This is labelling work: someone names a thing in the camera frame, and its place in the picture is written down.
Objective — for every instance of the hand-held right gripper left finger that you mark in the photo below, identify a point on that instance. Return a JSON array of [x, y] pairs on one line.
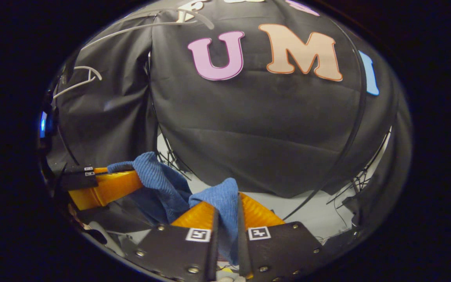
[[213, 250]]

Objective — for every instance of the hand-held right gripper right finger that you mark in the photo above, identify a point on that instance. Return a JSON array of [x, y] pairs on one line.
[[243, 250]]

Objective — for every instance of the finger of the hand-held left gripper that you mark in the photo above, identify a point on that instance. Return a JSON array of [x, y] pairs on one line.
[[77, 169], [78, 182]]

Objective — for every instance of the white plastic hanger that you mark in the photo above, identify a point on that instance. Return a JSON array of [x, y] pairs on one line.
[[139, 28], [77, 83]]

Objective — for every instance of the black clothes rack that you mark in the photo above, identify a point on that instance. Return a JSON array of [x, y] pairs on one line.
[[363, 113]]

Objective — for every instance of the black backdrop cloth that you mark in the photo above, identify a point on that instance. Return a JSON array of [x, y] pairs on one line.
[[249, 129]]

